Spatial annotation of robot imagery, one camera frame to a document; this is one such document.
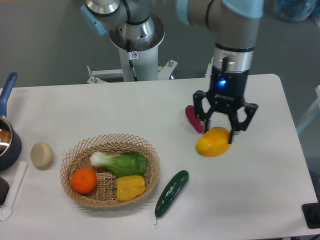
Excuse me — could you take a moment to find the white metal frame right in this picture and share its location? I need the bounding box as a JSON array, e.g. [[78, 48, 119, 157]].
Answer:
[[296, 85, 320, 135]]

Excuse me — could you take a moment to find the dark green cucumber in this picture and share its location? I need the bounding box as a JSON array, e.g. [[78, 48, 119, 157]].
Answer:
[[154, 170, 190, 225]]

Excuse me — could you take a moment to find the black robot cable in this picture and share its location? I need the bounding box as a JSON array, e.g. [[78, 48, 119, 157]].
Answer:
[[126, 38, 139, 82]]

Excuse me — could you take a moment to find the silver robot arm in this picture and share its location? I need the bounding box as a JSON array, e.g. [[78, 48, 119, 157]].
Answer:
[[80, 0, 264, 141]]

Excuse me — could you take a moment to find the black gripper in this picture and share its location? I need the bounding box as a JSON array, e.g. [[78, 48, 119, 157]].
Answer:
[[192, 65, 259, 146]]

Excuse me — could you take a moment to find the yellow bell pepper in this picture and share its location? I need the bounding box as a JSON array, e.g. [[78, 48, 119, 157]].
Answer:
[[111, 175, 146, 202]]

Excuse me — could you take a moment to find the beige round bun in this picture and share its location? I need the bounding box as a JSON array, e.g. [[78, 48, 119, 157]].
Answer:
[[30, 142, 53, 170]]

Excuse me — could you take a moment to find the dark blue saucepan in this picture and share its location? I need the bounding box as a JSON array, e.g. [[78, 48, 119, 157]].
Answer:
[[0, 72, 22, 171]]

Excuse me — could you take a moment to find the black device at edge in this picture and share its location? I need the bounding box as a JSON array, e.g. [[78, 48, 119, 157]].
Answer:
[[301, 202, 320, 229]]

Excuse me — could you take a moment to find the orange tangerine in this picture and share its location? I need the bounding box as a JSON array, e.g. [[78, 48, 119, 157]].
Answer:
[[71, 168, 98, 194]]

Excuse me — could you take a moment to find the purple sweet potato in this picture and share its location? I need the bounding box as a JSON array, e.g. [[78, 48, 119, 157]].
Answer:
[[185, 105, 204, 134]]

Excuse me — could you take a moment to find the green bok choy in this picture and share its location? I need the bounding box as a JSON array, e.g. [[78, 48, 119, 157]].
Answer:
[[90, 151, 147, 178]]

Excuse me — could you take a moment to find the woven wicker basket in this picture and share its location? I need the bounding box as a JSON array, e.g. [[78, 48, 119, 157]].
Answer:
[[60, 133, 161, 208]]

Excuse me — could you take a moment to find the dark round object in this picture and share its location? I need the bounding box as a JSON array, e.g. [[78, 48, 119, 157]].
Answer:
[[0, 177, 10, 205]]

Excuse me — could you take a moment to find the blue plastic bag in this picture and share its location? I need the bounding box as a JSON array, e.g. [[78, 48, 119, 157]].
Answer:
[[273, 0, 319, 23]]

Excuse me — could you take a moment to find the yellow mango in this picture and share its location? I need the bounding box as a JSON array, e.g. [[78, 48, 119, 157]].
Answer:
[[195, 127, 231, 158]]

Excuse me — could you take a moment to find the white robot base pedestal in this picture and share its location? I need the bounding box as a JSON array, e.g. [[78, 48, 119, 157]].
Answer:
[[87, 46, 178, 84]]

